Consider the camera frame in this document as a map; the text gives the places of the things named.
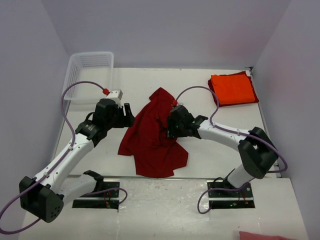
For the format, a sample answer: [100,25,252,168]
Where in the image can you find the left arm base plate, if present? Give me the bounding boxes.
[72,190,120,210]

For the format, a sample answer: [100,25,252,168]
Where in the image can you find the white plastic basket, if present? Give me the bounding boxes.
[62,51,114,104]

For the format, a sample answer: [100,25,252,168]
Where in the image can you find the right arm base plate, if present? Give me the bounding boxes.
[208,183,256,210]

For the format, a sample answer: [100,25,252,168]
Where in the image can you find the folded orange t shirt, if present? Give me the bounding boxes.
[210,71,254,106]

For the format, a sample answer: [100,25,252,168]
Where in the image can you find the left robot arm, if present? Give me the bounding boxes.
[19,98,135,223]

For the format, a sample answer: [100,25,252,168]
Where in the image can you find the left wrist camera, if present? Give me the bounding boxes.
[105,89,123,108]

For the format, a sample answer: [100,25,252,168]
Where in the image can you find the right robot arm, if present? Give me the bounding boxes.
[167,105,279,197]

